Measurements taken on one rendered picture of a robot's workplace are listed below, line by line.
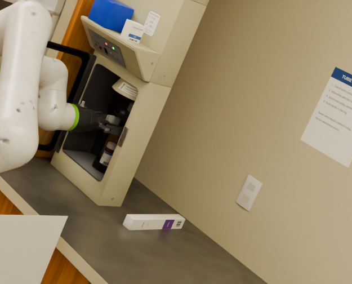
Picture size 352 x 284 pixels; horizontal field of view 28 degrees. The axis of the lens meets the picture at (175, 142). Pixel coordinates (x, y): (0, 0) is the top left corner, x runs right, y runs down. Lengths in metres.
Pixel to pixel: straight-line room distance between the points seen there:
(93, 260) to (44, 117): 0.49
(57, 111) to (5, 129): 0.73
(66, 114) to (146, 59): 0.31
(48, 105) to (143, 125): 0.35
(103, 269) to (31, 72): 0.64
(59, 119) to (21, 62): 0.59
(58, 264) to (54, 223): 0.61
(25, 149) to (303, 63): 1.23
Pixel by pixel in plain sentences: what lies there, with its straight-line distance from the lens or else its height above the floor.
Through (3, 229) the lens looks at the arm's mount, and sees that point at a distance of 1.53.
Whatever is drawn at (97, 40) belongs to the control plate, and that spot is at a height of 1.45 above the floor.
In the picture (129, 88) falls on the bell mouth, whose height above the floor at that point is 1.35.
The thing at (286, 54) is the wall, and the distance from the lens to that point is 2.56.
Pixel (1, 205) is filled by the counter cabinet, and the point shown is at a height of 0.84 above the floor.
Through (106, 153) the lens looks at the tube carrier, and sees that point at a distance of 2.55.
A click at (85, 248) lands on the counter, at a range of 2.13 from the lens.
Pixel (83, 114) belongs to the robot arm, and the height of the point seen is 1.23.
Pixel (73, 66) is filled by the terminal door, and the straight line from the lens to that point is 2.56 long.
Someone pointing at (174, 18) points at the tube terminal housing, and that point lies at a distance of 2.33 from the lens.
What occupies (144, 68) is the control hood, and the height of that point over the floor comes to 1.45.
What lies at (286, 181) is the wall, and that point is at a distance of 2.49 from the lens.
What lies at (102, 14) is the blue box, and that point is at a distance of 2.43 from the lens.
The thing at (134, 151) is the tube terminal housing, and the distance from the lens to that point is 2.46.
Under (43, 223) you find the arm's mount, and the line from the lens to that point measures 1.58.
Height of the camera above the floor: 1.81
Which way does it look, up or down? 13 degrees down
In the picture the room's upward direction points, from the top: 24 degrees clockwise
